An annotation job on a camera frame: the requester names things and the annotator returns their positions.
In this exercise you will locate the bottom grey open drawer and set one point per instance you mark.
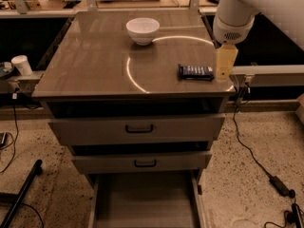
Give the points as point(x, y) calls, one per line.
point(146, 200)

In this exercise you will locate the grey drawer cabinet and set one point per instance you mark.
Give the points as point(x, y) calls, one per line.
point(98, 71)

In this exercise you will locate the white ceramic bowl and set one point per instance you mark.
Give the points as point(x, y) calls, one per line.
point(142, 30)

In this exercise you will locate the middle grey drawer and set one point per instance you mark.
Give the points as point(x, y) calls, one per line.
point(127, 163)

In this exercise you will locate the black plug bottom right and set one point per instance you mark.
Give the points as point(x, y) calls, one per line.
point(294, 216)

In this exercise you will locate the white paper cup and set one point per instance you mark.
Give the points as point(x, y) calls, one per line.
point(21, 62)

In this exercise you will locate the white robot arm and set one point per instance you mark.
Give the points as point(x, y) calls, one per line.
point(234, 19)

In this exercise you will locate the black power adapter brick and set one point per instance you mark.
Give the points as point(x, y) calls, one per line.
point(279, 186)

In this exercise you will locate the top grey drawer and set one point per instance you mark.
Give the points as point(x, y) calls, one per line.
point(140, 129)

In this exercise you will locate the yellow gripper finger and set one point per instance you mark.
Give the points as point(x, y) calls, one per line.
point(225, 60)

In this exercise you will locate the blue rxbar blueberry wrapper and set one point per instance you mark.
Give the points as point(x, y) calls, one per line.
point(196, 73)

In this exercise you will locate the black pole on floor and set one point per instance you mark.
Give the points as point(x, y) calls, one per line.
point(14, 200)

